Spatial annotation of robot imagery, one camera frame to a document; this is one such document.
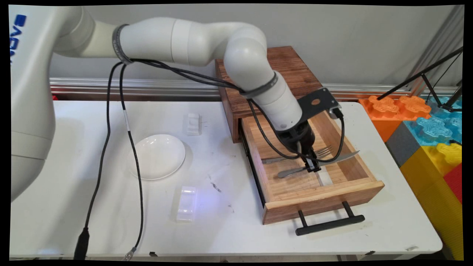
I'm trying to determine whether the thick black cable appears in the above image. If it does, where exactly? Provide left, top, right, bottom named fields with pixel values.
left=73, top=59, right=318, bottom=260

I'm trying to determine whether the black drawer slide rail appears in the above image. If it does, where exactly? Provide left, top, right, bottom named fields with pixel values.
left=240, top=127, right=266, bottom=207

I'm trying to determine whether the white round plate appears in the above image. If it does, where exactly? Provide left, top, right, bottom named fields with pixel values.
left=127, top=134, right=186, bottom=181

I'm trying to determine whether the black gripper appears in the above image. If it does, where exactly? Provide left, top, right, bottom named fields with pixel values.
left=275, top=121, right=322, bottom=174

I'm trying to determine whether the blue giant toy block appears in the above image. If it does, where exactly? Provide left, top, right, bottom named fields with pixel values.
left=403, top=97, right=463, bottom=147

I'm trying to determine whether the light wooden drawer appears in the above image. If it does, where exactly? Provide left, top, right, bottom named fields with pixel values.
left=240, top=106, right=385, bottom=225

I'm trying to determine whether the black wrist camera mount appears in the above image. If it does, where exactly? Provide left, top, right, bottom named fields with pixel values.
left=296, top=88, right=342, bottom=119

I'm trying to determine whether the aluminium rail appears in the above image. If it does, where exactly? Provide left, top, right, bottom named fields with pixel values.
left=50, top=77, right=459, bottom=100

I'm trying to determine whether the red giant toy block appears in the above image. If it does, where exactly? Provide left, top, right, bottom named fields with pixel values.
left=443, top=163, right=463, bottom=204

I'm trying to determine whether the grey giant toy block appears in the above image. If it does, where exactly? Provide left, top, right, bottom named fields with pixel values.
left=385, top=122, right=422, bottom=167

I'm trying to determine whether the orange giant toy block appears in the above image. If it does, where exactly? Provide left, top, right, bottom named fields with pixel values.
left=358, top=95, right=432, bottom=143

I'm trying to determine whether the dark brown wooden cabinet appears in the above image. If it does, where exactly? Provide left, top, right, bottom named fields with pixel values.
left=215, top=46, right=335, bottom=144

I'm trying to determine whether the small white cutlery rest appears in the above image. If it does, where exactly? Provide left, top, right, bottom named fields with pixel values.
left=317, top=171, right=334, bottom=187
left=187, top=113, right=202, bottom=136

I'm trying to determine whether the black drawer handle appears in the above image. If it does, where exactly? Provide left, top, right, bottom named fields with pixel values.
left=296, top=201, right=365, bottom=236

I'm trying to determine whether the long translucent white cutlery rest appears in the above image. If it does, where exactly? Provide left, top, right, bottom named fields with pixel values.
left=176, top=186, right=197, bottom=222

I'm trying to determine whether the thin black cable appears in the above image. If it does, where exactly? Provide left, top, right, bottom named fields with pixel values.
left=119, top=59, right=346, bottom=261

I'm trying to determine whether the black tripod stand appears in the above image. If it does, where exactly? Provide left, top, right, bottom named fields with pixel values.
left=377, top=47, right=464, bottom=113

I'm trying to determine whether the silver metal knife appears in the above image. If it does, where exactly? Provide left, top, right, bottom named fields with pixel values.
left=277, top=150, right=360, bottom=178

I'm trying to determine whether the silver metal fork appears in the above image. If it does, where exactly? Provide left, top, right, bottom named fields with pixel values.
left=262, top=145, right=333, bottom=164

